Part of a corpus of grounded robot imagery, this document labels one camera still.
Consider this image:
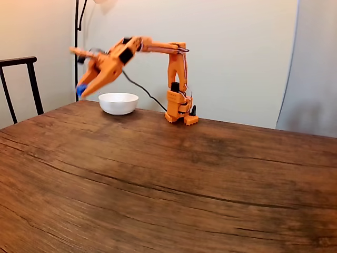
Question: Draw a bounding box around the white bowl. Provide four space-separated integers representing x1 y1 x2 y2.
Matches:
98 92 140 116

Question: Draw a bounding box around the black floor lamp pole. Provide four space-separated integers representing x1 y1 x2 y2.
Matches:
74 0 88 102

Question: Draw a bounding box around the black chair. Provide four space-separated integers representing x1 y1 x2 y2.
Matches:
0 56 45 124

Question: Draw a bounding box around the white backdrop sheet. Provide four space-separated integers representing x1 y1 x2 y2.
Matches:
84 0 300 130

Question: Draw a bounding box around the black camera on orange mount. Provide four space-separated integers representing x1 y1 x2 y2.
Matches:
69 46 106 64

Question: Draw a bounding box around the black cable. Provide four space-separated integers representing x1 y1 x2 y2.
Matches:
122 69 169 111

